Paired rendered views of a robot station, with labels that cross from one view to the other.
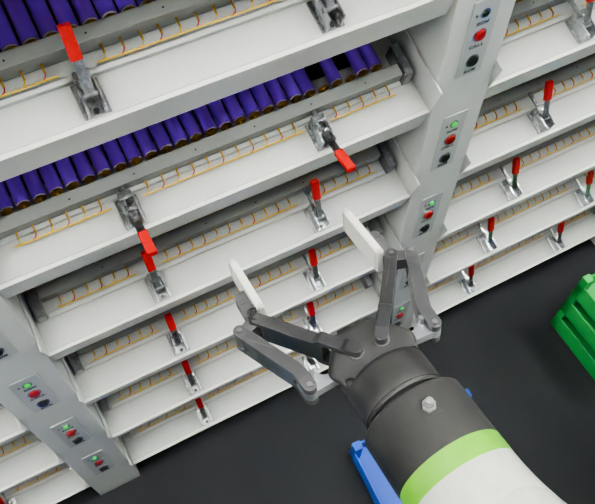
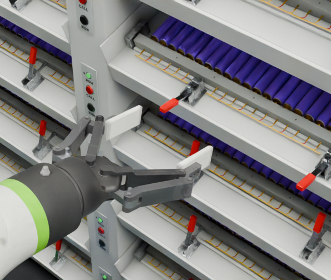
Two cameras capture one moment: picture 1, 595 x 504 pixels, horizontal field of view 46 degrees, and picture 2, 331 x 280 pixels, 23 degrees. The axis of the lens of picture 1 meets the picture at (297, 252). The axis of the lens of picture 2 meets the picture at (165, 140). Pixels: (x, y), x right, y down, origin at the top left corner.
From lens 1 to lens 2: 78 cm
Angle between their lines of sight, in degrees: 44
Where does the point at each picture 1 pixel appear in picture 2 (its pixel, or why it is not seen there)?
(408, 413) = (38, 167)
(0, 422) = not seen: hidden behind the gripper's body
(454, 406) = (49, 185)
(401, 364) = (75, 166)
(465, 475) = (1, 189)
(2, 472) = not seen: hidden behind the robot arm
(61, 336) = (128, 145)
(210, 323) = (215, 262)
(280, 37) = (309, 50)
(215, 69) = (258, 33)
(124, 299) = (171, 164)
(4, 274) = (118, 61)
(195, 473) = not seen: outside the picture
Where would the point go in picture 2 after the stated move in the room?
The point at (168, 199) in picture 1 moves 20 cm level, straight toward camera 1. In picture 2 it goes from (215, 108) to (118, 161)
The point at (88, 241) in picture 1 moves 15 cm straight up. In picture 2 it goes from (161, 86) to (161, 13)
